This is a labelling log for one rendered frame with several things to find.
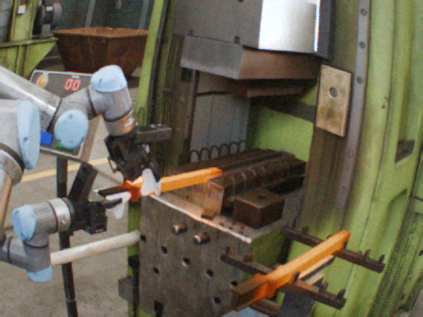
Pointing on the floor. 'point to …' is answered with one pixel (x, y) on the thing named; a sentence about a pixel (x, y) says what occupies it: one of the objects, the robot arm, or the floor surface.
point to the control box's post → (65, 237)
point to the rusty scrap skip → (101, 49)
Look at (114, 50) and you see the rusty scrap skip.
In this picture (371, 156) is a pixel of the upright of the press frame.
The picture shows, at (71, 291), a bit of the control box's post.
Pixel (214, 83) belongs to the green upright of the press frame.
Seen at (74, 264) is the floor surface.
